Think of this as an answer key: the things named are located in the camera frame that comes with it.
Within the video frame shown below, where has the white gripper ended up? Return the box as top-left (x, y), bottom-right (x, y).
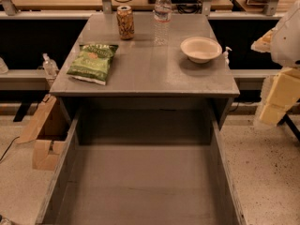
top-left (251, 0), bottom-right (300, 126)

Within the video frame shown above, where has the green jalapeno chip bag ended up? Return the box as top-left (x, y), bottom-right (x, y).
top-left (67, 44), bottom-right (118, 85)

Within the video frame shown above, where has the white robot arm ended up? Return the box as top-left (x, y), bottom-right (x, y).
top-left (251, 0), bottom-right (300, 127)

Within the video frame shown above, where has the open grey drawer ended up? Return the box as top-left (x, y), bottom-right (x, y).
top-left (36, 109), bottom-right (245, 225)

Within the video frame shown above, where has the white pump bottle right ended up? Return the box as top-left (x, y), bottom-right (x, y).
top-left (223, 46), bottom-right (232, 65)

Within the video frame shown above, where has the black stand leg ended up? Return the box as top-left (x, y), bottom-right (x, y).
top-left (279, 114), bottom-right (300, 142)

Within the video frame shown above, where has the white paper bowl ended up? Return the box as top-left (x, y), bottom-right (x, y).
top-left (180, 37), bottom-right (222, 64)

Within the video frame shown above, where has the clear plastic water bottle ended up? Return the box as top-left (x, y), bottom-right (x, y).
top-left (154, 0), bottom-right (172, 46)

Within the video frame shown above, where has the grey cabinet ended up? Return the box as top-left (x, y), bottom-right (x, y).
top-left (51, 12), bottom-right (239, 124)

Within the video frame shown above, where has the patterned drink can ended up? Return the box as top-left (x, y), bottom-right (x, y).
top-left (116, 6), bottom-right (134, 40)

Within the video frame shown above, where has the clear sanitizer bottle left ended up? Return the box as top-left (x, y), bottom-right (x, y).
top-left (43, 53), bottom-right (59, 78)

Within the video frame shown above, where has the open cardboard box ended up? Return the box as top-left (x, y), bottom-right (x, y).
top-left (17, 95), bottom-right (68, 171)

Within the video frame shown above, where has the black floor cable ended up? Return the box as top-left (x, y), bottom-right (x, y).
top-left (0, 136), bottom-right (21, 163)

